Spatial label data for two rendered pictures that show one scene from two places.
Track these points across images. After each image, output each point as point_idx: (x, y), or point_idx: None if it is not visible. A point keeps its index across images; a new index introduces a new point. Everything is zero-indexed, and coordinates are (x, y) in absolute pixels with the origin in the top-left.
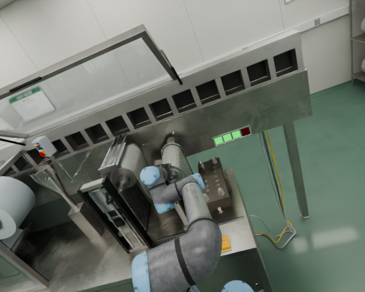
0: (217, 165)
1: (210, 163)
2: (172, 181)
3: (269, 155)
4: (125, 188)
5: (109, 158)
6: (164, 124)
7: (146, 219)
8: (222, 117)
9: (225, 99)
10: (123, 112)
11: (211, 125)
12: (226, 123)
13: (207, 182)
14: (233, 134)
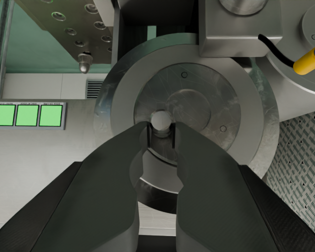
0: (72, 47)
1: (97, 56)
2: (185, 91)
3: None
4: None
5: None
6: (165, 221)
7: None
8: (17, 176)
9: None
10: None
11: (50, 164)
12: (15, 156)
13: (83, 1)
14: (8, 119)
